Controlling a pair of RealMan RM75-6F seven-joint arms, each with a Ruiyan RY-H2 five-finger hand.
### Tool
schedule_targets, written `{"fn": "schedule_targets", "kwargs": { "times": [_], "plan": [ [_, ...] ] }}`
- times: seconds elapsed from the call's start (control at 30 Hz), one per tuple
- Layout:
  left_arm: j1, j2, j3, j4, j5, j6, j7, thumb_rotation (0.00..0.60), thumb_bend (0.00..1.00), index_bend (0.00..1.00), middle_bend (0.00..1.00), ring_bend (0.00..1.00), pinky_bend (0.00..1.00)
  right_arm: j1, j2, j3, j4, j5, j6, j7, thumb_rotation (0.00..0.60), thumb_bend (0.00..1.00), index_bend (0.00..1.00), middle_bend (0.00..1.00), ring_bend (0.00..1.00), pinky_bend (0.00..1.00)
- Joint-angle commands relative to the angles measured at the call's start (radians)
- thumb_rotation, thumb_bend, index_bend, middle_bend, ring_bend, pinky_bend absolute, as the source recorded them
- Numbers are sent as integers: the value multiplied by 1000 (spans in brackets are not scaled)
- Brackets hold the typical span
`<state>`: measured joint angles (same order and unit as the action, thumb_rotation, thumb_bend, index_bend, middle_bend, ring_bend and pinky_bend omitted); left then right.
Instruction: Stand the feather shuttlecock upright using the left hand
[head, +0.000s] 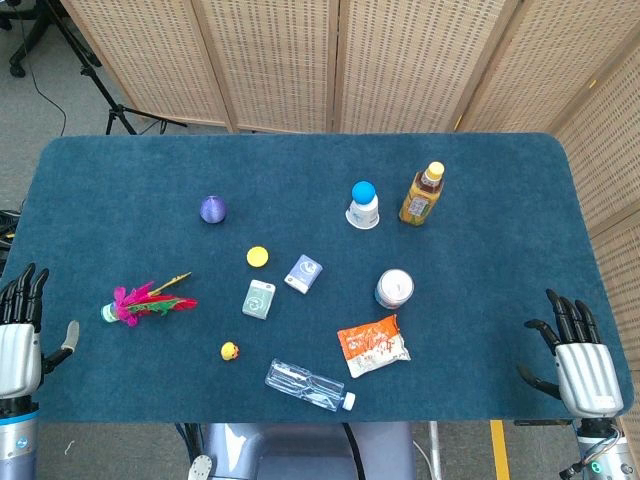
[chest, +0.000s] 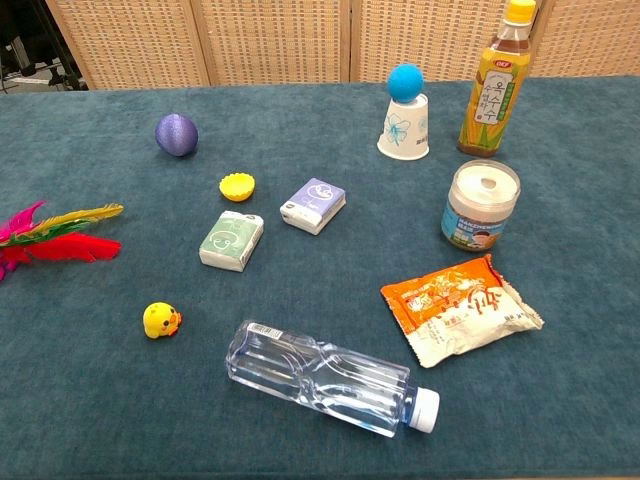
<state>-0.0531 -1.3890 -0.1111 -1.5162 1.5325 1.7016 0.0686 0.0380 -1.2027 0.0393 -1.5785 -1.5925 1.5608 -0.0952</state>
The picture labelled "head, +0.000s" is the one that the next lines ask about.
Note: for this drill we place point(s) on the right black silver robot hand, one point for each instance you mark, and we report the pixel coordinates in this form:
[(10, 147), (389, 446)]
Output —
[(587, 375)]

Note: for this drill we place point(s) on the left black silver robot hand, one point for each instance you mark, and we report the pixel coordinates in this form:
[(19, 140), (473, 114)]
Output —
[(20, 357)]

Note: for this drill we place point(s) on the colourful feather shuttlecock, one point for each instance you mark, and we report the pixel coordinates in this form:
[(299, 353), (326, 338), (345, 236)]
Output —
[(137, 303)]

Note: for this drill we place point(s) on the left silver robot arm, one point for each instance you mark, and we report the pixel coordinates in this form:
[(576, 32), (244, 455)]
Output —
[(17, 440)]

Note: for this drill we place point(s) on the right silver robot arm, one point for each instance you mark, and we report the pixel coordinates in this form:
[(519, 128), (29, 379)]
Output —
[(607, 450)]

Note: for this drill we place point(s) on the metal table leg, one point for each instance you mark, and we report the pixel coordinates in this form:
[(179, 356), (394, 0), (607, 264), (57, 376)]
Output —
[(436, 450)]

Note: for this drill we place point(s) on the yellow duck toy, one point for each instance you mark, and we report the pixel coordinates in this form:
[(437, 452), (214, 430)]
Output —
[(229, 351)]

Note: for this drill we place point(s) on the white lidded plastic jar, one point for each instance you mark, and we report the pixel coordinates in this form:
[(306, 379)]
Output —
[(394, 288)]

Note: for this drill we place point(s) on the orange white snack bag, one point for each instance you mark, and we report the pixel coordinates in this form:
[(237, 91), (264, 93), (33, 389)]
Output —
[(372, 347)]

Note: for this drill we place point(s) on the yellow corn tea bottle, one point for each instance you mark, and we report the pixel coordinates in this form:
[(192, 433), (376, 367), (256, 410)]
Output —
[(421, 200)]

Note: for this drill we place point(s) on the purple egg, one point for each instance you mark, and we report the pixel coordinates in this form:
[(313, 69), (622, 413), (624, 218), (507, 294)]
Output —
[(214, 210)]

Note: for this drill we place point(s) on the green tissue pack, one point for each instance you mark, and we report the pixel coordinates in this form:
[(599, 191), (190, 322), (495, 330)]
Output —
[(258, 299)]

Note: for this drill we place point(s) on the yellow scalloped cap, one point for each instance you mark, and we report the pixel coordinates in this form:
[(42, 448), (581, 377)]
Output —
[(257, 257)]

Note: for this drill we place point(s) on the white paper cup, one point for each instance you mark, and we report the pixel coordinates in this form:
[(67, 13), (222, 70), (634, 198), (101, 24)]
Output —
[(363, 215)]

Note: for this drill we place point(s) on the black tripod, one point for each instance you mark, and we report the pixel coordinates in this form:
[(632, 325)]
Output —
[(102, 87)]

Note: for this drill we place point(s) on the clear plastic water bottle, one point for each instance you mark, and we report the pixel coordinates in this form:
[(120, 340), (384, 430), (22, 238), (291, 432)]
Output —
[(305, 385)]

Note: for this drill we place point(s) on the blue ball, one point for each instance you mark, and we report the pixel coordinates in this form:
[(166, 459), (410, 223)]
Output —
[(363, 192)]

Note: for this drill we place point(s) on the purple tissue pack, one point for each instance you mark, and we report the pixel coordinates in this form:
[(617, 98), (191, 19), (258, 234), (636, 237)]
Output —
[(303, 273)]

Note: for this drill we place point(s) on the grey robot torso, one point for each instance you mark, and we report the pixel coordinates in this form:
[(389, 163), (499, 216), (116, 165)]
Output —
[(300, 452)]

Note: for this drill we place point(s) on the black office chair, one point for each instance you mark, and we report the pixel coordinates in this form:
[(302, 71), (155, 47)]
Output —
[(25, 35)]

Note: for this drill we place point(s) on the blue table cloth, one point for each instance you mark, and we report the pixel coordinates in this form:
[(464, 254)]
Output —
[(310, 165)]

